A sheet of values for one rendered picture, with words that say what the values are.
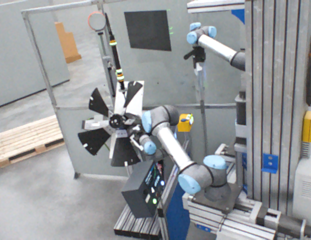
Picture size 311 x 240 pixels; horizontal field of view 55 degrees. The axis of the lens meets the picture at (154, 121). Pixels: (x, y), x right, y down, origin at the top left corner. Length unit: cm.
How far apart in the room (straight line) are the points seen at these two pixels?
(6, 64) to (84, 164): 417
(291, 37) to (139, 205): 105
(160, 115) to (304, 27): 82
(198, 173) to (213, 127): 147
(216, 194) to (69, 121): 232
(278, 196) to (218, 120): 131
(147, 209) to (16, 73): 632
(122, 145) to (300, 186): 127
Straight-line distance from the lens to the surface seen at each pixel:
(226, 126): 296
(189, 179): 152
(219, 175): 161
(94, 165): 379
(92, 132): 242
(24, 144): 502
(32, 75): 770
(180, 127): 247
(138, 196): 155
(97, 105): 250
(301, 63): 141
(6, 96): 756
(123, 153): 229
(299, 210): 177
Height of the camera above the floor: 219
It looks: 26 degrees down
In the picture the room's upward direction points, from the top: 10 degrees counter-clockwise
